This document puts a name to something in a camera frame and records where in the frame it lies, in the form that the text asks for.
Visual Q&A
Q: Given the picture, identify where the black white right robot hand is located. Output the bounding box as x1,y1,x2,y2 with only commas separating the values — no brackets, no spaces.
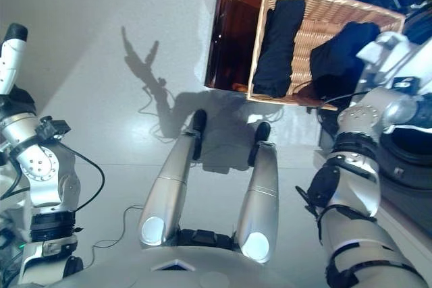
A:
356,30,421,84

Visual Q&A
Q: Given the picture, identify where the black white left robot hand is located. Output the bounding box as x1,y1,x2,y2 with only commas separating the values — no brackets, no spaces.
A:
0,23,37,124

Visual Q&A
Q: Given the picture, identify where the navy blue garment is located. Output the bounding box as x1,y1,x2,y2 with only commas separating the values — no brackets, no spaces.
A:
309,21,382,100

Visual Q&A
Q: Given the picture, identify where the black garment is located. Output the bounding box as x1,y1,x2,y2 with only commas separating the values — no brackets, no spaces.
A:
252,0,306,98

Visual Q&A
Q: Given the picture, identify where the dark grey washing machine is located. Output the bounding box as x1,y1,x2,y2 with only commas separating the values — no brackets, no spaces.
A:
317,0,432,198

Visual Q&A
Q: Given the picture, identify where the wicker laundry basket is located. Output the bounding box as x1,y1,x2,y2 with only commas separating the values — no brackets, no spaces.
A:
246,0,406,111

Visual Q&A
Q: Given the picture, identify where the black right robot foot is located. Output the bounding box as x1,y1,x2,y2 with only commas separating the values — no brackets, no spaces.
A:
254,121,272,144

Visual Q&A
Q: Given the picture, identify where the black robot foot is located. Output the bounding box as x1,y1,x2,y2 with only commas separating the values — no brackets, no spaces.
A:
254,121,272,144
192,109,208,138

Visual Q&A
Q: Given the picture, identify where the small grey electronic box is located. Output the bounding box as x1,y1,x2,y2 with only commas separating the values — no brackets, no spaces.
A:
0,223,28,262

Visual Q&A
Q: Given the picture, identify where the silver right robot leg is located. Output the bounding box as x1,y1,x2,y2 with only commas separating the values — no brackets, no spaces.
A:
236,141,280,265

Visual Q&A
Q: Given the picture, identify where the silver robot leg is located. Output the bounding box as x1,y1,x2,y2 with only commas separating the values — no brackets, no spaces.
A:
138,131,203,248
236,141,280,265

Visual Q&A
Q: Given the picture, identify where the black left robot foot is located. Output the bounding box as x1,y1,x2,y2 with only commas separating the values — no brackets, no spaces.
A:
192,109,208,138

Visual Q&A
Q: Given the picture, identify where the silver left robot leg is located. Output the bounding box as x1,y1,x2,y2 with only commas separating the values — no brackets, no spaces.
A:
138,131,203,248

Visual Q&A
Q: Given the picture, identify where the black robot pelvis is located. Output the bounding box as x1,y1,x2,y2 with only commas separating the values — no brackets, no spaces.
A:
177,229,237,249

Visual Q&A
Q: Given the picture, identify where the grey robot torso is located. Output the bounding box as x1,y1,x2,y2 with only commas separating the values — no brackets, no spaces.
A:
50,246,338,288

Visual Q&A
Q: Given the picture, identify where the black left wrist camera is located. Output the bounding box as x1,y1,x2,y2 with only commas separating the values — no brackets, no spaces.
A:
35,115,72,141

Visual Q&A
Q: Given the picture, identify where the thin black floor cable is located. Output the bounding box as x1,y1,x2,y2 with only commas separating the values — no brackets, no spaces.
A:
90,204,144,259

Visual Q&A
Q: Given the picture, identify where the black left elbow cable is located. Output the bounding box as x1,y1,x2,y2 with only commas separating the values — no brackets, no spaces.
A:
0,250,26,285

